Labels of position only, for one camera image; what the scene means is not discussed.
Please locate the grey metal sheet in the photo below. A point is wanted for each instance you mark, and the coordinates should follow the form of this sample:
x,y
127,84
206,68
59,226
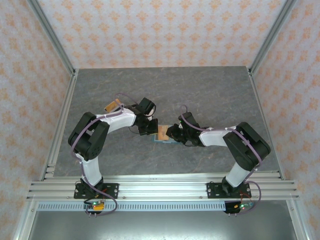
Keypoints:
x,y
160,227

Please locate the aluminium side rail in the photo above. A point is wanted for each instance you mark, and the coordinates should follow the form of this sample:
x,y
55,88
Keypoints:
x,y
63,112
259,97

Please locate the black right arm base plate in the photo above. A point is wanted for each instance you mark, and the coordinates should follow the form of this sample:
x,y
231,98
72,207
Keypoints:
x,y
212,190

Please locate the wide aluminium mounting beam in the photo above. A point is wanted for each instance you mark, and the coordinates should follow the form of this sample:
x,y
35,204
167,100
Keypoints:
x,y
162,191

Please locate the aluminium frame strut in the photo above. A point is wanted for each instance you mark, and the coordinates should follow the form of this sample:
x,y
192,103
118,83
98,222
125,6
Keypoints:
x,y
298,222
23,222

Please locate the aluminium table edge rail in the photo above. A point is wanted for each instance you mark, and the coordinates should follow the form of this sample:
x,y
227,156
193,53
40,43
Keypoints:
x,y
162,177

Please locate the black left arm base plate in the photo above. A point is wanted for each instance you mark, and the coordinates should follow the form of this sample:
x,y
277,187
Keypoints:
x,y
112,190

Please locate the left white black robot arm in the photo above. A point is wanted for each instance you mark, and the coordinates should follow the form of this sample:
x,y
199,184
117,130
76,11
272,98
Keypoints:
x,y
117,125

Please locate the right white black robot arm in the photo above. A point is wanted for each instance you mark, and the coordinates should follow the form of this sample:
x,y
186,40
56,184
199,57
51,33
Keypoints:
x,y
215,137

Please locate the aluminium frame post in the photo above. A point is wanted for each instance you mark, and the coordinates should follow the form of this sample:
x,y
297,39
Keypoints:
x,y
272,35
50,32

